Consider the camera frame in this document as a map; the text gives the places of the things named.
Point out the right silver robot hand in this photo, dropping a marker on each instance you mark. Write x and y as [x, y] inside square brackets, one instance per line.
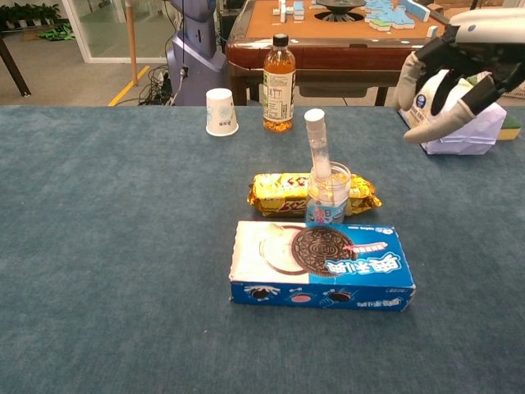
[492, 28]

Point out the clear tube with white cap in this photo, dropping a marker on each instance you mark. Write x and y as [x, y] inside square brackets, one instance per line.
[318, 139]

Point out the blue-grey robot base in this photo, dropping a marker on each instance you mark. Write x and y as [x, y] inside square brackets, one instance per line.
[197, 61]

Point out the single blue white mahjong tile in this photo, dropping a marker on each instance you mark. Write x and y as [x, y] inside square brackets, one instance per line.
[432, 31]

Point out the white tissue pack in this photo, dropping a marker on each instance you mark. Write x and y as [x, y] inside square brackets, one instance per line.
[484, 131]

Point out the blue mahjong tile cluster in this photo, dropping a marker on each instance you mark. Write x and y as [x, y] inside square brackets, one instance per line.
[389, 14]

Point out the brown mahjong table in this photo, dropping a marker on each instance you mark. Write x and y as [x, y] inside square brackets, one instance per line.
[348, 53]

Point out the small mahjong tile group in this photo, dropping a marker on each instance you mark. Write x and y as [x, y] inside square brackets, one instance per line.
[293, 11]

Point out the amber tea bottle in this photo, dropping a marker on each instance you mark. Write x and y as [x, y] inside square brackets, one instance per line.
[279, 90]

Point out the small clear glass cup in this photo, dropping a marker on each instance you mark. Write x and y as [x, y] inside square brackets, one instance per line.
[328, 205]

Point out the yellow biscuit pack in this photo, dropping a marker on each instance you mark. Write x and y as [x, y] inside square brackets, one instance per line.
[279, 193]

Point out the white paper cup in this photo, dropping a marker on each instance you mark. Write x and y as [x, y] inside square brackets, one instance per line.
[221, 115]

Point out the blue Oreo cookie box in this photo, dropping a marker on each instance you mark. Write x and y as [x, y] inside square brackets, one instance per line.
[328, 262]

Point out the wooden pole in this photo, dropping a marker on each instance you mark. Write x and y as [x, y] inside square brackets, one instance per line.
[132, 45]

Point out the blue table mat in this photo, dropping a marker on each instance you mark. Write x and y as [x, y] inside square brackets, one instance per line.
[123, 246]

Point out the potted green plants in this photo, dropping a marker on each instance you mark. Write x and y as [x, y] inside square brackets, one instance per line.
[28, 14]

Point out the dark table leg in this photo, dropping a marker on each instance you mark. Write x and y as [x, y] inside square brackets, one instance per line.
[14, 70]

